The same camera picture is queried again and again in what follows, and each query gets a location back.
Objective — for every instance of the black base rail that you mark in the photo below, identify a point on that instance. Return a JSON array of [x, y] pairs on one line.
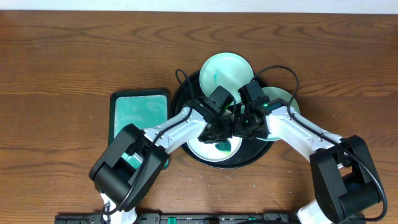
[[155, 218]]

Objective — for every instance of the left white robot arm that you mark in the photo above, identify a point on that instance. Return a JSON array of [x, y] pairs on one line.
[[129, 166]]

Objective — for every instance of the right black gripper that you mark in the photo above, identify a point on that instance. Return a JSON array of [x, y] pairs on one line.
[[249, 126]]

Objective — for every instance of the mint green plate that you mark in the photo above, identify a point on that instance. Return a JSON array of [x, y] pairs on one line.
[[274, 93], [229, 70]]

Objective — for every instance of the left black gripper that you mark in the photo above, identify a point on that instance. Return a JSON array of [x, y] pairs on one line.
[[214, 132]]

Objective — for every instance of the white plate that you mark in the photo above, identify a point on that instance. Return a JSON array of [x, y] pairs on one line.
[[207, 151]]

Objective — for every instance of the green yellow sponge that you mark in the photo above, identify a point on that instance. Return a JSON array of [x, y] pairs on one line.
[[224, 147]]

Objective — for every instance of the green rectangular water tray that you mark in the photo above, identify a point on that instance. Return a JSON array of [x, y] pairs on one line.
[[143, 108]]

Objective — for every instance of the mint green plate top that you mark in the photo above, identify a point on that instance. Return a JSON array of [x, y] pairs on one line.
[[229, 70]]

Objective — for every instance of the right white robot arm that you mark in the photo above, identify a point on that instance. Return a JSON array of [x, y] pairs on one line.
[[345, 180]]

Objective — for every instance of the round black tray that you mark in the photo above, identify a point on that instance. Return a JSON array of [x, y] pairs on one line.
[[250, 150]]

